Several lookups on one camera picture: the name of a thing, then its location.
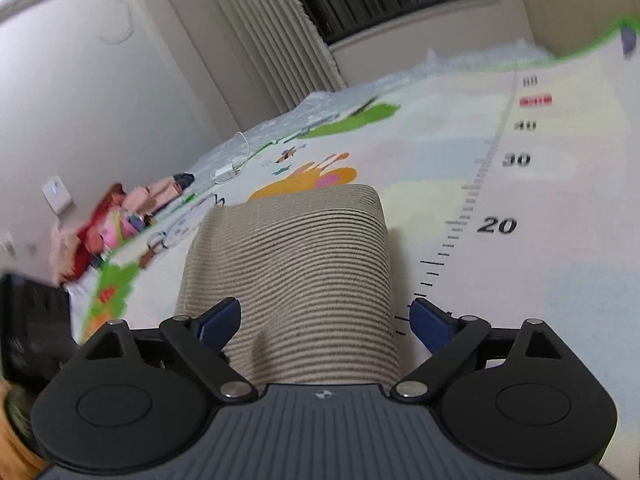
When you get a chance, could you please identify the striped beige knit garment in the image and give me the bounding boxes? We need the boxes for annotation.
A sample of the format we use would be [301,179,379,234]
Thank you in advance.
[176,184,399,388]

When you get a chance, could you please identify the pile of colourful toys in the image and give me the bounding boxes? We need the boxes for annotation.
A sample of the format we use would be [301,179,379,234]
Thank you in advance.
[49,172,195,285]

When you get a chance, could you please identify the colourful cartoon play mat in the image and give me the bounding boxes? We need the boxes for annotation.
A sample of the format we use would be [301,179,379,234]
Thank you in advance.
[70,18,639,479]

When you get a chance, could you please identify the beige pleated curtain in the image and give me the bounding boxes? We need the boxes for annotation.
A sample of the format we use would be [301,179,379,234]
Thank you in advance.
[214,0,346,113]

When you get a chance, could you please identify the clear bubble wrap sheet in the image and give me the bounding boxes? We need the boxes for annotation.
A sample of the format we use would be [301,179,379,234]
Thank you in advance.
[188,39,553,186]

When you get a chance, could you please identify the white charger with cable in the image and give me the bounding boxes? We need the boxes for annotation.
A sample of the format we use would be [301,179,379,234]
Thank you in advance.
[212,131,250,184]

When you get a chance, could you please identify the white wall socket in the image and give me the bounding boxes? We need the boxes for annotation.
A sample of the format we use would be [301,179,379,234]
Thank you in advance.
[41,176,73,216]

